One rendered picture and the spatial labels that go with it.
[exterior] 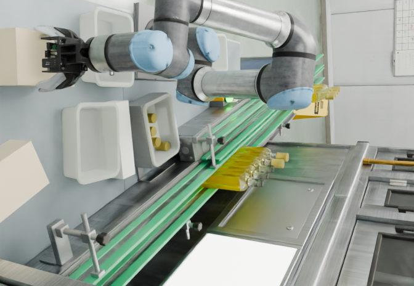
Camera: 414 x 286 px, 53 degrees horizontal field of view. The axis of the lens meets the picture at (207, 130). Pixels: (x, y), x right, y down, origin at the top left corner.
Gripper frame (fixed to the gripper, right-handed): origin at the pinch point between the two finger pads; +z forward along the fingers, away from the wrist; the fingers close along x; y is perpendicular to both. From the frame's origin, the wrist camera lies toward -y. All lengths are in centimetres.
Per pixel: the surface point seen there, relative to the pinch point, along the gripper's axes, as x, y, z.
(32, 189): 30.3, 1.1, 3.2
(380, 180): 43, -116, -61
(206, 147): 28, -76, -2
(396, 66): -40, -666, -23
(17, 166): 24.2, 4.8, 3.2
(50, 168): 27.8, -11.1, 10.8
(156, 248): 52, -30, -10
